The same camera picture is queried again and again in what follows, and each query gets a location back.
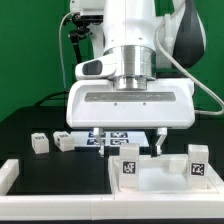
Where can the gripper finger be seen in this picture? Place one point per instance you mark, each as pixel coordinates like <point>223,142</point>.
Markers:
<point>158,137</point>
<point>98,134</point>

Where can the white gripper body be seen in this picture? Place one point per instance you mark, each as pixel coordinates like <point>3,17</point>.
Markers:
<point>166,103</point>

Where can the white square table top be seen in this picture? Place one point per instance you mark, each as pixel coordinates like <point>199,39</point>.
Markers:
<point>166,174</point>

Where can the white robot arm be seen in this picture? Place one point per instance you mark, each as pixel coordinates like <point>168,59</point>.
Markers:
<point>138,78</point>

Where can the white sheet with tags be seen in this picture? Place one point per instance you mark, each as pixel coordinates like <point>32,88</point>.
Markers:
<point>112,139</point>

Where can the white U-shaped obstacle fence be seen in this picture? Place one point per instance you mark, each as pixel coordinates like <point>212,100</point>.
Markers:
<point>123,205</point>

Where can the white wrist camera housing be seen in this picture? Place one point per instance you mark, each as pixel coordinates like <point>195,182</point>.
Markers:
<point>102,67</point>

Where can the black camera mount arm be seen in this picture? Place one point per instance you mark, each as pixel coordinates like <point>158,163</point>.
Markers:
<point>87,26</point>

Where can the grey camera on mount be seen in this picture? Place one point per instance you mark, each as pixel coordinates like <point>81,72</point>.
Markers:
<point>92,12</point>

